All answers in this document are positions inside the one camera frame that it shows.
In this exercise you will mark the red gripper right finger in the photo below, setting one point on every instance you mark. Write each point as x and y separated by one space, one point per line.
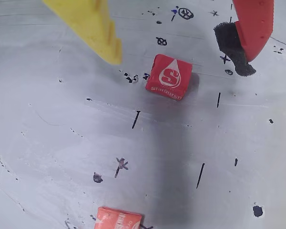
255 23

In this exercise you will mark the orange candy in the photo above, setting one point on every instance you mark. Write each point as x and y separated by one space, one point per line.
119 219

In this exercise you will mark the white plastic table cover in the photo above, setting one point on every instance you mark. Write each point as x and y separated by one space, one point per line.
62 119

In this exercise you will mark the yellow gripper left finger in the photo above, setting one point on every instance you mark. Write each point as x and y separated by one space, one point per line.
85 21

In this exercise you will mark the red candy drop logo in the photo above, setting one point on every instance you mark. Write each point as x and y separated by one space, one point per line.
169 76

